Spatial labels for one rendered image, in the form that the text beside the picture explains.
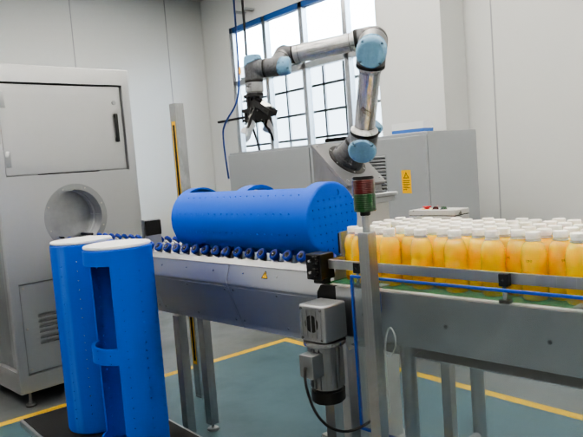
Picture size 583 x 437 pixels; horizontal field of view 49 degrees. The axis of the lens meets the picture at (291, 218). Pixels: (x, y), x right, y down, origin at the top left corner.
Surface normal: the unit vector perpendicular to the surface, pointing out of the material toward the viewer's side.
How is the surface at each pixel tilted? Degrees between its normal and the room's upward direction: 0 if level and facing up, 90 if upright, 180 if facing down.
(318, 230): 90
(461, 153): 90
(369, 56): 110
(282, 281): 71
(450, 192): 90
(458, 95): 90
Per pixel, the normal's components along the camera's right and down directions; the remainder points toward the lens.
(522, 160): -0.77, 0.11
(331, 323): 0.70, 0.00
